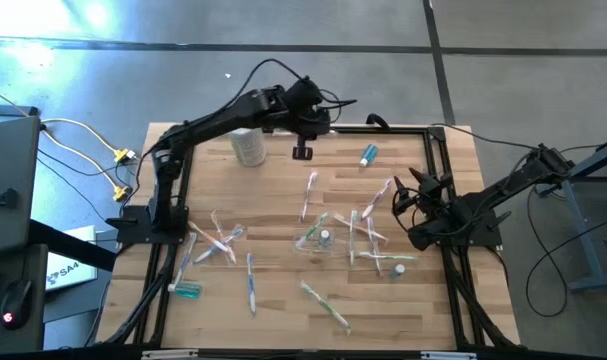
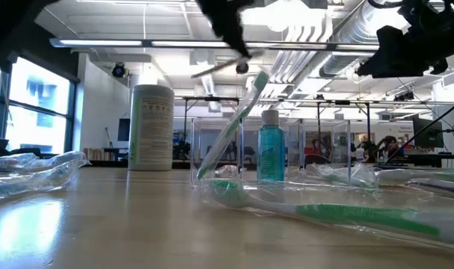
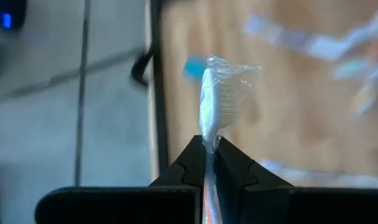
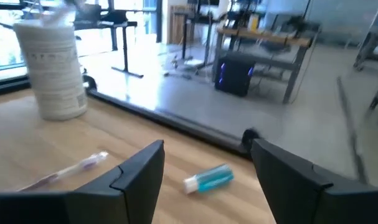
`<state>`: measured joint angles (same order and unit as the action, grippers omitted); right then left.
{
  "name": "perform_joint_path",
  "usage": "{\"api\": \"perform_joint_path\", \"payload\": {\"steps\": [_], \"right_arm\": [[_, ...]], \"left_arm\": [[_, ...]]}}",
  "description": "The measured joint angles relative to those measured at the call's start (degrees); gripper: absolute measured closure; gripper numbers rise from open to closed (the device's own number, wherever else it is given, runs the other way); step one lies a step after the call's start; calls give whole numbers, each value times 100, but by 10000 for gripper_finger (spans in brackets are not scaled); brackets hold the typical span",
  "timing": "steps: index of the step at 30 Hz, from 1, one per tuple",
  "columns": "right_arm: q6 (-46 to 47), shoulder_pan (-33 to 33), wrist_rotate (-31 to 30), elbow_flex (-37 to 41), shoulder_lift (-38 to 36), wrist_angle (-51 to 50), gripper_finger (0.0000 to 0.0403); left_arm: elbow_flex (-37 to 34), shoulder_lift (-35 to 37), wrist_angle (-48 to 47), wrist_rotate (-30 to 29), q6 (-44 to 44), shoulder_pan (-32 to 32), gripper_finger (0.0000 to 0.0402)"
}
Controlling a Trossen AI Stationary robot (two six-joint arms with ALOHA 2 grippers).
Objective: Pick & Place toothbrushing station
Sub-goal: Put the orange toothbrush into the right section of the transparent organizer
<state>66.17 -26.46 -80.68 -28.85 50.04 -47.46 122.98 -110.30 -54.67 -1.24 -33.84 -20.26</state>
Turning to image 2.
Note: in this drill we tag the person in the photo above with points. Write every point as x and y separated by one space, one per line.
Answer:
389 147

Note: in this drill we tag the white wipes canister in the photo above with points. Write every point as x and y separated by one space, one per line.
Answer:
152 127

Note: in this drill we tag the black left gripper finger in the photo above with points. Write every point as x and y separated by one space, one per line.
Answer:
236 35

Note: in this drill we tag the black spotlight cluster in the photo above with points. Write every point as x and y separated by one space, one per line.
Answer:
363 69

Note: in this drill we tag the green toothbrush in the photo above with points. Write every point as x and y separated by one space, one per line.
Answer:
361 182
230 130
342 213

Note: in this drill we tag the blue mouthwash bottle white cap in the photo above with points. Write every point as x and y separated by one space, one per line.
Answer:
271 149

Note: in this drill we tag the clear acrylic organizer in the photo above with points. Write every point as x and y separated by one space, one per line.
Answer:
324 149

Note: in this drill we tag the purple toothbrush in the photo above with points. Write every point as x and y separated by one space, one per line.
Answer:
443 188

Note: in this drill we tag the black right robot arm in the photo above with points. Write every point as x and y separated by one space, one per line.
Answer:
436 15

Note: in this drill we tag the black ceiling spotlight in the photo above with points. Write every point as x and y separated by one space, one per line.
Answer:
119 70
242 67

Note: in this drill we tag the black aluminium rig frame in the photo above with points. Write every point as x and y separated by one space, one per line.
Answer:
107 163

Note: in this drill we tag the black computer monitor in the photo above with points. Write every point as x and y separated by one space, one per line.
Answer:
428 132

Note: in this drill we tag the long ceiling light bar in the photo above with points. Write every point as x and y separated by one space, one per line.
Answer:
99 43

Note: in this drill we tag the silver ventilation duct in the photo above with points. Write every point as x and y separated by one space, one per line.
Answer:
342 60

